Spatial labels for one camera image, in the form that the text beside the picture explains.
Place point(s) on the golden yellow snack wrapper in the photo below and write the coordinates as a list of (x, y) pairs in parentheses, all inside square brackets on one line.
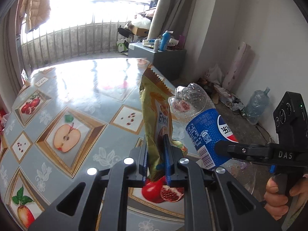
[(154, 115)]

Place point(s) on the white plastic bag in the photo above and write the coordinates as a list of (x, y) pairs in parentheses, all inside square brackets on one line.
[(214, 74)]

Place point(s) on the white cup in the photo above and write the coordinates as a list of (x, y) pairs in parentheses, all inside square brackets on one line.
[(173, 41)]

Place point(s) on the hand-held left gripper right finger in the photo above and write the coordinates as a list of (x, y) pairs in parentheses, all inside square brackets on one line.
[(168, 163)]

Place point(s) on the open cardboard box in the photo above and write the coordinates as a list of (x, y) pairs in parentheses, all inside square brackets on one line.
[(140, 30)]

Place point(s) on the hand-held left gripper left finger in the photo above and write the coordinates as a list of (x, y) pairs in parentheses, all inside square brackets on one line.
[(145, 170)]

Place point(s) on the metal window railing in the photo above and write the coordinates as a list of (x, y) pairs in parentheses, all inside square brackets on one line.
[(72, 41)]

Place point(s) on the person's right hand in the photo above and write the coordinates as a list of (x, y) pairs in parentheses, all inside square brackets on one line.
[(275, 197)]

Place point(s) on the large clear water jug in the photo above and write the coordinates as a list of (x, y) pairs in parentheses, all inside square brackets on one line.
[(256, 105)]

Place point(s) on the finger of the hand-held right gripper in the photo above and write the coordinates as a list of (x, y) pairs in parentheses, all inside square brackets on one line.
[(240, 150)]

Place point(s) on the small white bottle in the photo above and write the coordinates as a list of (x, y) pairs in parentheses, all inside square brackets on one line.
[(157, 45)]

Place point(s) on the fruit print tablecloth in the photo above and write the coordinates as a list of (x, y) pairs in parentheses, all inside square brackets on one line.
[(48, 89)]

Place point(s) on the purple bottle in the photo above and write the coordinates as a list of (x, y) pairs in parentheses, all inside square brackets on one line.
[(181, 42)]

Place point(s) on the pink wallpaper roll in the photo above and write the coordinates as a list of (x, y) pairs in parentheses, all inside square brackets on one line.
[(238, 69)]

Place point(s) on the grey cabinet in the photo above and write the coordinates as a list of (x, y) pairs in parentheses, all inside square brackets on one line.
[(163, 62)]

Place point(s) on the beige puffer jacket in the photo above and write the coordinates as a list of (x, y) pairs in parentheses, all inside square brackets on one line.
[(36, 4)]

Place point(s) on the blue label plastic soda bottle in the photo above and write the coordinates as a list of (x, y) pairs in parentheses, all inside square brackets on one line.
[(207, 134)]

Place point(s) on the beige curtain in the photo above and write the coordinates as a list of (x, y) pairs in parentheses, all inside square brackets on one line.
[(173, 9)]

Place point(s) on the grey curtain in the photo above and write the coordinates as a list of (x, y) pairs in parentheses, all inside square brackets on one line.
[(9, 60)]

